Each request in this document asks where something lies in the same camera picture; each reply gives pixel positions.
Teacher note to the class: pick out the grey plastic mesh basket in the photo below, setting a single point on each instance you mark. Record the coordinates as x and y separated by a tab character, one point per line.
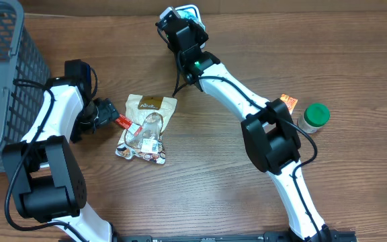
19	59

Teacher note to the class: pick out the white barcode scanner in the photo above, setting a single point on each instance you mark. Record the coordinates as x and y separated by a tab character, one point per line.
198	15

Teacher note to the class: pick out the small orange box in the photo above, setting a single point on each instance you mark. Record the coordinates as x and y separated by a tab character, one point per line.
290	102

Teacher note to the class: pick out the white snack bag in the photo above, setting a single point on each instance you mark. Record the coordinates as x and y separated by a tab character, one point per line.
153	114

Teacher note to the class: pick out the teal snack pouch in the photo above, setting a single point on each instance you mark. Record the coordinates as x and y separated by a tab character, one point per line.
186	14

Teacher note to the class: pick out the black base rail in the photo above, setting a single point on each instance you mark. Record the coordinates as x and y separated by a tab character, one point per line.
335	236

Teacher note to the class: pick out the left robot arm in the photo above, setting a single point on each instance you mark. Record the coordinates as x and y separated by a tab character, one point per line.
46	185

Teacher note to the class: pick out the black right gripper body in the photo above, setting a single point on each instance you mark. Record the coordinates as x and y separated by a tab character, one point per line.
179	25

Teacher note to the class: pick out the red snack packet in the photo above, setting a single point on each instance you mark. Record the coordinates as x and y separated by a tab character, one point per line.
128	125

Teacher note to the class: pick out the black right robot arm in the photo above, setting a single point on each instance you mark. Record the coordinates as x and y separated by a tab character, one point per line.
271	138

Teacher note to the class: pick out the green lidded jar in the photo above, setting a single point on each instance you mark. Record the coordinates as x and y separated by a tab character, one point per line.
313	118

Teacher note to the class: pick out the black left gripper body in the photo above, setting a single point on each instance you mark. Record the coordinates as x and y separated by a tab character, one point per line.
109	111

